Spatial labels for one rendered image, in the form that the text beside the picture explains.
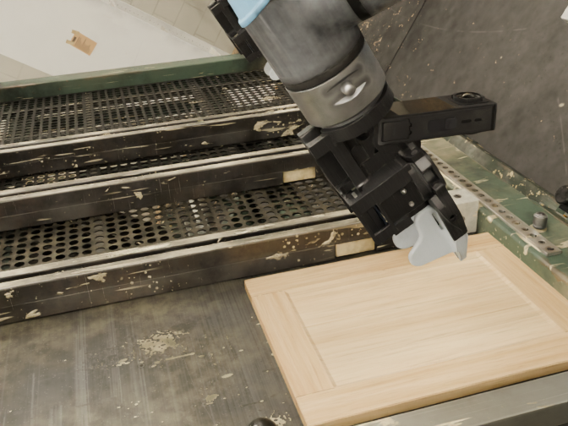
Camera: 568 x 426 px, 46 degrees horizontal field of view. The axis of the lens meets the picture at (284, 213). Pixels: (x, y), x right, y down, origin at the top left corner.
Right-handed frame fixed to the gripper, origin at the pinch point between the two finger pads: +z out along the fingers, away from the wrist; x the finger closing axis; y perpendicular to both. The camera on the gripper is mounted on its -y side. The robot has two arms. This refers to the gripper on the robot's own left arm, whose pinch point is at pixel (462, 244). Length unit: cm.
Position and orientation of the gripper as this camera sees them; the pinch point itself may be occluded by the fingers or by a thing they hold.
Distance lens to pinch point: 69.4
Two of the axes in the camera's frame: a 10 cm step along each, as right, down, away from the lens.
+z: 5.3, 6.8, 5.1
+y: -8.1, 5.9, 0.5
